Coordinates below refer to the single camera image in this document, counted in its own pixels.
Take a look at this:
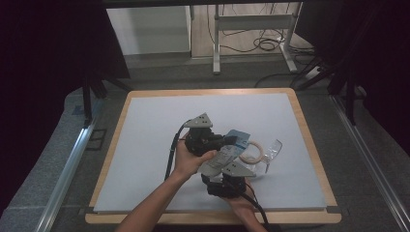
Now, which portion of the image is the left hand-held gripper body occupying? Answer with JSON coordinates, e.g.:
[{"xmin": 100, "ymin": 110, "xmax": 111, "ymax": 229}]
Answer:
[{"xmin": 184, "ymin": 112, "xmax": 226, "ymax": 158}]

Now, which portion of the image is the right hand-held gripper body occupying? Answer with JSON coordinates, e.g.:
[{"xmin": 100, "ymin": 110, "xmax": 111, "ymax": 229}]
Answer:
[{"xmin": 201, "ymin": 159, "xmax": 257, "ymax": 199}]

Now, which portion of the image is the white and blue refill pouch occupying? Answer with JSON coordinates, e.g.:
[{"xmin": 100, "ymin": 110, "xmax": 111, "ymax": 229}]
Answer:
[{"xmin": 196, "ymin": 129, "xmax": 251, "ymax": 177}]

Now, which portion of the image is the clear glass jug beige handle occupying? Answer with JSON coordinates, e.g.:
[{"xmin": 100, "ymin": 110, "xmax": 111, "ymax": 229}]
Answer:
[{"xmin": 238, "ymin": 138, "xmax": 283, "ymax": 177}]

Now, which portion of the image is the person's right hand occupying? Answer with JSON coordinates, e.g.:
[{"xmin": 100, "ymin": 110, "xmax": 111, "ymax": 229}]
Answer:
[{"xmin": 225, "ymin": 181, "xmax": 257, "ymax": 214}]

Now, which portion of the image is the person's left hand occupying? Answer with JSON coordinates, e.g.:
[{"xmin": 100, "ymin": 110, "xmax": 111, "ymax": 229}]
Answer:
[{"xmin": 172, "ymin": 138, "xmax": 219, "ymax": 182}]

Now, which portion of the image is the white table mat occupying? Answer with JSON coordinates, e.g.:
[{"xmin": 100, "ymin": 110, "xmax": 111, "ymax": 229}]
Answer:
[{"xmin": 93, "ymin": 93, "xmax": 328, "ymax": 214}]

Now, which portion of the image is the black tripod stand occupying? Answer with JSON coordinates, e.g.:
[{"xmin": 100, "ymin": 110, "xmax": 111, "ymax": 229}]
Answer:
[
  {"xmin": 81, "ymin": 72, "xmax": 133, "ymax": 128},
  {"xmin": 289, "ymin": 56, "xmax": 360, "ymax": 127}
]

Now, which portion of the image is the white panel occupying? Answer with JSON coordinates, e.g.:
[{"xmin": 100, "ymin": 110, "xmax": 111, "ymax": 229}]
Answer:
[{"xmin": 105, "ymin": 5, "xmax": 191, "ymax": 56}]

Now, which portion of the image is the black curtain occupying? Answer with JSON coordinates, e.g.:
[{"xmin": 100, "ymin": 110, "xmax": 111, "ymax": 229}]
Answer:
[
  {"xmin": 295, "ymin": 0, "xmax": 410, "ymax": 158},
  {"xmin": 0, "ymin": 0, "xmax": 132, "ymax": 216}
]

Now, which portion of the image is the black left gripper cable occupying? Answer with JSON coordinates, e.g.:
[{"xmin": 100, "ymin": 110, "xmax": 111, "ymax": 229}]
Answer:
[{"xmin": 163, "ymin": 119, "xmax": 192, "ymax": 182}]

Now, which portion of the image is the black floor cable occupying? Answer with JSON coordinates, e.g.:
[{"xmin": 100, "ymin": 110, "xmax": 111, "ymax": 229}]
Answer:
[{"xmin": 254, "ymin": 72, "xmax": 294, "ymax": 89}]

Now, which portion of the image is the tangle of black floor cables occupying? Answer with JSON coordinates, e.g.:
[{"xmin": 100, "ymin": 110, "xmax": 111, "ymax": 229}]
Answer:
[{"xmin": 206, "ymin": 3, "xmax": 317, "ymax": 56}]

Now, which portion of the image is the black floor bracket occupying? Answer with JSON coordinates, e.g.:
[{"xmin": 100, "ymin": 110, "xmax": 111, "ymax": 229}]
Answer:
[{"xmin": 85, "ymin": 129, "xmax": 107, "ymax": 152}]

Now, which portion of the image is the white metal desk frame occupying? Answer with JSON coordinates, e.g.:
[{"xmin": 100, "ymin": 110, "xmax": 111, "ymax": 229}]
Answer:
[{"xmin": 212, "ymin": 2, "xmax": 299, "ymax": 75}]

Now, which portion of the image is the aluminium rail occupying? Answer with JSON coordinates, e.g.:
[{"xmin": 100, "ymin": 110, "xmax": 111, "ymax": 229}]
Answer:
[
  {"xmin": 34, "ymin": 124, "xmax": 98, "ymax": 232},
  {"xmin": 332, "ymin": 95, "xmax": 410, "ymax": 232}
]

